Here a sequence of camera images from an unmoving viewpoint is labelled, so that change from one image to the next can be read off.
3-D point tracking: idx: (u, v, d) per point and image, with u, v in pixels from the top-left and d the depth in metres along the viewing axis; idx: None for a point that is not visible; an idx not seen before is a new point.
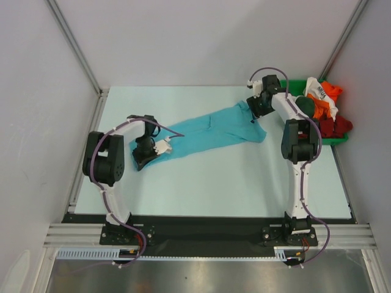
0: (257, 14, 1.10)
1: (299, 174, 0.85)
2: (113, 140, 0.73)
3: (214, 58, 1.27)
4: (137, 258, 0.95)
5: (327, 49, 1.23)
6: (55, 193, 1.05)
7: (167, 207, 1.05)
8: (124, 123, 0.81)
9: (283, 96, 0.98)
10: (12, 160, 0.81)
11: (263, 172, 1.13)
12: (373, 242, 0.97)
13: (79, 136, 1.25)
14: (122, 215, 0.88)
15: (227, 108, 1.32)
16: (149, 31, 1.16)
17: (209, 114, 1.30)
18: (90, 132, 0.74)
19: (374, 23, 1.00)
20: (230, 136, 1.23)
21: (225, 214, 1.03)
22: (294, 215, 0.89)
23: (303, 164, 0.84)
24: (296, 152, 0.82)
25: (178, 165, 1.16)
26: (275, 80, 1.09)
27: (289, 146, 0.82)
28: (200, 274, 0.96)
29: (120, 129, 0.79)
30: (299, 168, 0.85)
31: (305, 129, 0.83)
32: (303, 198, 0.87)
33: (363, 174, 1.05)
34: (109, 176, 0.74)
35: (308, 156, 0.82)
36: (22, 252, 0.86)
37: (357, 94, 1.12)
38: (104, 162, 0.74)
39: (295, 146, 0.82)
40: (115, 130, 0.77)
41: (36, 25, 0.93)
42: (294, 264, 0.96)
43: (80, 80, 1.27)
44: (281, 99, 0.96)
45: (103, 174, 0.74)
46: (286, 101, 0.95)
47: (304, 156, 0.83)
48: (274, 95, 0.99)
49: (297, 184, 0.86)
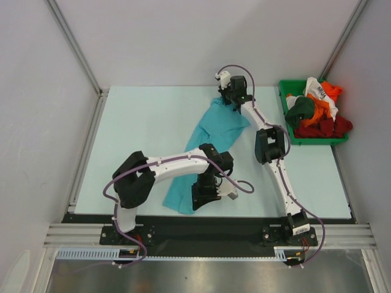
0: (257, 13, 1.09)
1: (277, 171, 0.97)
2: (145, 176, 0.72)
3: (214, 58, 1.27)
4: (143, 258, 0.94)
5: (328, 49, 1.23)
6: (55, 193, 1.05)
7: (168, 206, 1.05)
8: (181, 159, 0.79)
9: (250, 106, 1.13)
10: (11, 160, 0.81)
11: (260, 173, 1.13)
12: (373, 242, 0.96)
13: (79, 137, 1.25)
14: (123, 226, 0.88)
15: (208, 110, 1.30)
16: (148, 31, 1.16)
17: (200, 126, 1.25)
18: (137, 152, 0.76)
19: (374, 22, 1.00)
20: (230, 133, 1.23)
21: (224, 214, 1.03)
22: (287, 211, 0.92)
23: (278, 161, 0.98)
24: (269, 155, 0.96)
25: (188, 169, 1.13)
26: (241, 82, 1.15)
27: (262, 152, 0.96)
28: (200, 274, 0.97)
29: (167, 162, 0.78)
30: (276, 165, 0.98)
31: (274, 135, 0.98)
32: (290, 191, 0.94)
33: (363, 175, 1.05)
34: (125, 198, 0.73)
35: (280, 155, 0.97)
36: (22, 252, 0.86)
37: (357, 94, 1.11)
38: (128, 185, 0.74)
39: (267, 150, 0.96)
40: (158, 163, 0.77)
41: (36, 25, 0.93)
42: (294, 264, 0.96)
43: (80, 80, 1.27)
44: (249, 108, 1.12)
45: (122, 193, 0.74)
46: (253, 110, 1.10)
47: (275, 156, 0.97)
48: (242, 106, 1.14)
49: (280, 180, 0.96)
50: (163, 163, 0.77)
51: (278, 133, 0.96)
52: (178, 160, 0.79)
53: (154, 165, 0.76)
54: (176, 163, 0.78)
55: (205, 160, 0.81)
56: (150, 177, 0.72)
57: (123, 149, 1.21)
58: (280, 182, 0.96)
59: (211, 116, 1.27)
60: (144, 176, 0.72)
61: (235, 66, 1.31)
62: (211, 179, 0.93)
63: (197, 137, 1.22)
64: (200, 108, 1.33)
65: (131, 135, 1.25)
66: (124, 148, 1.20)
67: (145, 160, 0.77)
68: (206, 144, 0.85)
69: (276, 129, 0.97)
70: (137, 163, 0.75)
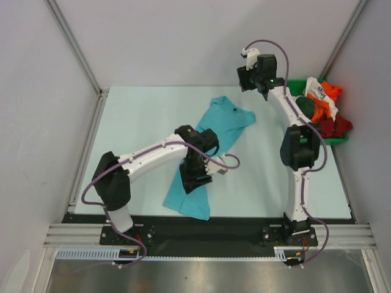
0: (257, 14, 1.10)
1: (299, 180, 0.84)
2: (117, 176, 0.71)
3: (214, 58, 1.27)
4: (141, 259, 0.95)
5: (327, 49, 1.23)
6: (55, 193, 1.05)
7: (168, 205, 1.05)
8: (155, 149, 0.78)
9: (281, 93, 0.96)
10: (11, 160, 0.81)
11: (261, 173, 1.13)
12: (373, 242, 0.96)
13: (79, 137, 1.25)
14: (120, 225, 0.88)
15: (208, 110, 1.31)
16: (148, 32, 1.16)
17: (200, 127, 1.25)
18: (107, 154, 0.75)
19: (374, 23, 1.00)
20: (230, 133, 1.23)
21: (224, 214, 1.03)
22: (293, 218, 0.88)
23: (305, 171, 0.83)
24: (297, 159, 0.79)
25: None
26: (271, 62, 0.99)
27: (290, 154, 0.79)
28: (200, 274, 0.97)
29: (138, 157, 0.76)
30: (300, 174, 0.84)
31: (306, 134, 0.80)
32: (303, 202, 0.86)
33: (363, 175, 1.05)
34: (107, 200, 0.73)
35: (309, 162, 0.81)
36: (22, 252, 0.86)
37: (357, 94, 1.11)
38: (107, 188, 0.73)
39: (297, 153, 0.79)
40: (131, 160, 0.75)
41: (36, 25, 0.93)
42: (294, 264, 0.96)
43: (80, 80, 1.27)
44: (278, 97, 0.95)
45: (104, 196, 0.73)
46: (285, 99, 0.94)
47: (305, 161, 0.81)
48: (272, 91, 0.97)
49: (298, 190, 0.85)
50: (136, 159, 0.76)
51: (313, 135, 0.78)
52: (153, 152, 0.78)
53: (127, 162, 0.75)
54: (151, 156, 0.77)
55: (182, 145, 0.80)
56: (125, 176, 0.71)
57: (122, 149, 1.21)
58: (297, 190, 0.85)
59: (211, 116, 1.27)
60: (118, 176, 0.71)
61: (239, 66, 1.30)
62: (197, 159, 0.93)
63: None
64: (200, 108, 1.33)
65: (131, 135, 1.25)
66: (124, 148, 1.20)
67: (116, 160, 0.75)
68: (182, 127, 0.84)
69: (310, 128, 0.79)
70: (109, 164, 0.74)
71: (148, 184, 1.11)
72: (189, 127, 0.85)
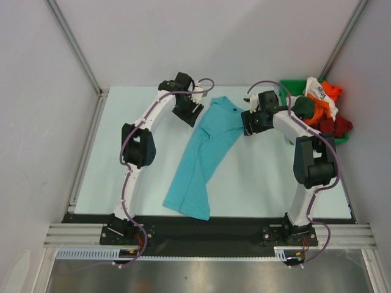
0: (257, 14, 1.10)
1: (310, 196, 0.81)
2: (143, 134, 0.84)
3: (214, 58, 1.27)
4: (137, 258, 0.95)
5: (328, 49, 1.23)
6: (55, 193, 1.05)
7: (168, 204, 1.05)
8: (155, 106, 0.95)
9: (286, 114, 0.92)
10: (11, 160, 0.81)
11: (262, 173, 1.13)
12: (373, 242, 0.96)
13: (79, 136, 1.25)
14: (131, 209, 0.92)
15: (208, 110, 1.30)
16: (148, 31, 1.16)
17: (200, 127, 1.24)
18: (124, 124, 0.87)
19: (375, 22, 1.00)
20: (230, 133, 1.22)
21: (224, 215, 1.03)
22: (295, 223, 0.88)
23: (317, 188, 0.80)
24: (313, 175, 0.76)
25: (189, 170, 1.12)
26: (273, 96, 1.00)
27: (305, 169, 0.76)
28: (200, 274, 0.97)
29: (149, 116, 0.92)
30: (313, 191, 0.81)
31: (319, 147, 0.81)
32: (310, 213, 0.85)
33: (363, 175, 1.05)
34: (140, 159, 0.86)
35: (325, 178, 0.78)
36: (22, 252, 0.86)
37: (357, 94, 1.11)
38: (136, 149, 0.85)
39: (313, 167, 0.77)
40: (144, 120, 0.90)
41: (36, 25, 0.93)
42: (294, 264, 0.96)
43: (80, 80, 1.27)
44: (285, 118, 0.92)
45: (135, 158, 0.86)
46: (290, 119, 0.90)
47: (322, 177, 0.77)
48: (277, 115, 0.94)
49: (306, 204, 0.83)
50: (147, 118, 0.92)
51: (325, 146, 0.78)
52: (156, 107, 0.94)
53: (143, 124, 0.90)
54: (157, 108, 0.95)
55: (170, 95, 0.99)
56: (149, 133, 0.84)
57: None
58: (305, 206, 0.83)
59: (211, 116, 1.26)
60: (144, 133, 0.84)
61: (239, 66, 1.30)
62: (184, 99, 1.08)
63: (198, 137, 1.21)
64: None
65: None
66: None
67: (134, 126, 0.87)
68: (160, 86, 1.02)
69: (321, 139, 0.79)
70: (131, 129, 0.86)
71: (149, 184, 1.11)
72: (165, 82, 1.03)
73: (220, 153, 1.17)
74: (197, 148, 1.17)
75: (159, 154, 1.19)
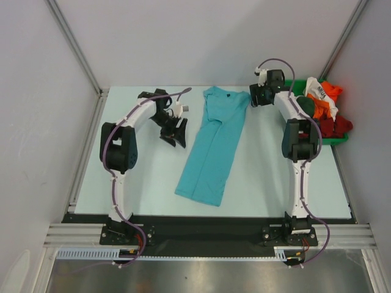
0: (256, 13, 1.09)
1: (299, 173, 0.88)
2: (124, 132, 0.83)
3: (214, 57, 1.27)
4: (136, 258, 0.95)
5: (328, 49, 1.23)
6: (55, 193, 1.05)
7: (181, 193, 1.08)
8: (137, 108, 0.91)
9: (286, 95, 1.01)
10: (11, 160, 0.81)
11: (263, 166, 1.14)
12: (373, 242, 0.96)
13: (79, 136, 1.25)
14: (125, 210, 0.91)
15: (206, 102, 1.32)
16: (148, 32, 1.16)
17: (204, 119, 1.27)
18: (104, 124, 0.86)
19: (374, 24, 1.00)
20: (234, 122, 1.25)
21: (225, 215, 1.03)
22: (293, 213, 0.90)
23: (303, 163, 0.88)
24: (295, 151, 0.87)
25: (199, 160, 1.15)
26: (279, 74, 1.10)
27: (289, 144, 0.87)
28: (200, 274, 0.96)
29: (131, 116, 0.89)
30: (300, 166, 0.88)
31: (306, 129, 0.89)
32: (303, 197, 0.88)
33: (363, 175, 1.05)
34: (121, 163, 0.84)
35: (308, 155, 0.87)
36: (22, 252, 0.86)
37: (357, 94, 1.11)
38: (118, 151, 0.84)
39: (296, 145, 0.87)
40: (126, 119, 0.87)
41: (35, 24, 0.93)
42: (294, 264, 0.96)
43: (80, 80, 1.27)
44: (283, 98, 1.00)
45: (116, 162, 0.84)
46: (288, 100, 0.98)
47: (303, 155, 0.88)
48: (277, 94, 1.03)
49: (297, 183, 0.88)
50: (129, 117, 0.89)
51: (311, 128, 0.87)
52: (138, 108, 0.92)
53: (123, 123, 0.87)
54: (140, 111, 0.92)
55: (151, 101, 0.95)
56: (131, 130, 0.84)
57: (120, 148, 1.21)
58: (297, 184, 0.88)
59: (213, 108, 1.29)
60: (126, 132, 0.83)
61: (239, 65, 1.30)
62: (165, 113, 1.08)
63: (204, 129, 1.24)
64: (198, 106, 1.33)
65: None
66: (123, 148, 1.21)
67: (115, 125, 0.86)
68: (142, 93, 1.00)
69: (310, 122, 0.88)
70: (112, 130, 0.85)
71: (150, 184, 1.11)
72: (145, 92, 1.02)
73: (227, 141, 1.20)
74: (204, 141, 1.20)
75: (162, 150, 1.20)
